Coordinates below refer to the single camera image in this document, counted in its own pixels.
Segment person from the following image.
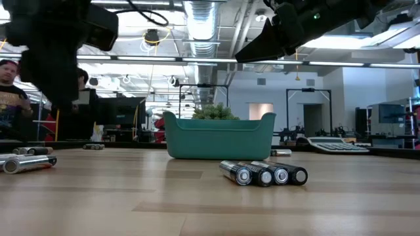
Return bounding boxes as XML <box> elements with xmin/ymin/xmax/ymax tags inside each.
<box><xmin>0</xmin><ymin>58</ymin><xmax>34</xmax><ymax>142</ymax></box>
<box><xmin>57</xmin><ymin>67</ymin><xmax>100</xmax><ymax>142</ymax></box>

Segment black AA battery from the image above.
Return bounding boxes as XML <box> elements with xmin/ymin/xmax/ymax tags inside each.
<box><xmin>251</xmin><ymin>160</ymin><xmax>289</xmax><ymax>186</ymax></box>
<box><xmin>238</xmin><ymin>161</ymin><xmax>274</xmax><ymax>188</ymax></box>
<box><xmin>219</xmin><ymin>160</ymin><xmax>253</xmax><ymax>187</ymax></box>

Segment grey metal rack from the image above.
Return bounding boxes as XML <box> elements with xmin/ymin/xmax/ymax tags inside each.
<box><xmin>32</xmin><ymin>98</ymin><xmax>45</xmax><ymax>142</ymax></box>

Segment black computer monitor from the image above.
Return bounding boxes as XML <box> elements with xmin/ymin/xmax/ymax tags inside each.
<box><xmin>95</xmin><ymin>96</ymin><xmax>147</xmax><ymax>130</ymax></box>

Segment red furniture piece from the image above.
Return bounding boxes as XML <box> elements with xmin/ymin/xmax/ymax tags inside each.
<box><xmin>153</xmin><ymin>117</ymin><xmax>167</xmax><ymax>142</ymax></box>
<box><xmin>44</xmin><ymin>113</ymin><xmax>59</xmax><ymax>142</ymax></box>

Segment black copper Duracell battery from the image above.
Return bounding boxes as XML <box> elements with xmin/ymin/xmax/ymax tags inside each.
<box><xmin>265</xmin><ymin>160</ymin><xmax>308</xmax><ymax>187</ymax></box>

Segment colourful patterned cloth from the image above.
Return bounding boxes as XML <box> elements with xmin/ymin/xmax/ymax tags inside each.
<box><xmin>93</xmin><ymin>123</ymin><xmax>104</xmax><ymax>142</ymax></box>

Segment black ceiling device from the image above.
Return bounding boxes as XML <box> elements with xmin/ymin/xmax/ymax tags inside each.
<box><xmin>144</xmin><ymin>28</ymin><xmax>161</xmax><ymax>47</ymax></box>

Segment long LED light bar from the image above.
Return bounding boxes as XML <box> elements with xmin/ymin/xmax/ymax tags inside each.
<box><xmin>0</xmin><ymin>52</ymin><xmax>420</xmax><ymax>69</ymax></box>

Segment black cabinet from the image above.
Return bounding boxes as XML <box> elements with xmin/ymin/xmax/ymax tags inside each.
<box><xmin>355</xmin><ymin>107</ymin><xmax>373</xmax><ymax>138</ymax></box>

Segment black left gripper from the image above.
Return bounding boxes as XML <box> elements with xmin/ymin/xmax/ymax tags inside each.
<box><xmin>2</xmin><ymin>0</ymin><xmax>119</xmax><ymax>111</ymax></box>

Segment bright ceiling light panel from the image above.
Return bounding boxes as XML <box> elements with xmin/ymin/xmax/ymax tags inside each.
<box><xmin>300</xmin><ymin>34</ymin><xmax>375</xmax><ymax>50</ymax></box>

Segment green artificial succulent plant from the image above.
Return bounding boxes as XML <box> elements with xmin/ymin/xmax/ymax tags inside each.
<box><xmin>192</xmin><ymin>102</ymin><xmax>240</xmax><ymax>121</ymax></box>

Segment black gantry frame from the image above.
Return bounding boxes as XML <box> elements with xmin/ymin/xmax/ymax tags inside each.
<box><xmin>178</xmin><ymin>84</ymin><xmax>230</xmax><ymax>119</ymax></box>
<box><xmin>285</xmin><ymin>87</ymin><xmax>333</xmax><ymax>132</ymax></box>

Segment white desk calculator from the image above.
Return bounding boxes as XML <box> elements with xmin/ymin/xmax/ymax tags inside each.
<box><xmin>306</xmin><ymin>136</ymin><xmax>371</xmax><ymax>155</ymax></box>

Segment teal plastic bin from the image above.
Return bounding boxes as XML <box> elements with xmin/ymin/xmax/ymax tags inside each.
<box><xmin>163</xmin><ymin>110</ymin><xmax>278</xmax><ymax>161</ymax></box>

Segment silver ventilation duct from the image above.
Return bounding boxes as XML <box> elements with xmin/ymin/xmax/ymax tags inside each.
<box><xmin>182</xmin><ymin>0</ymin><xmax>221</xmax><ymax>106</ymax></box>

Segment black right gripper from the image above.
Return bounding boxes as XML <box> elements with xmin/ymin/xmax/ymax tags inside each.
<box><xmin>234</xmin><ymin>0</ymin><xmax>372</xmax><ymax>64</ymax></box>

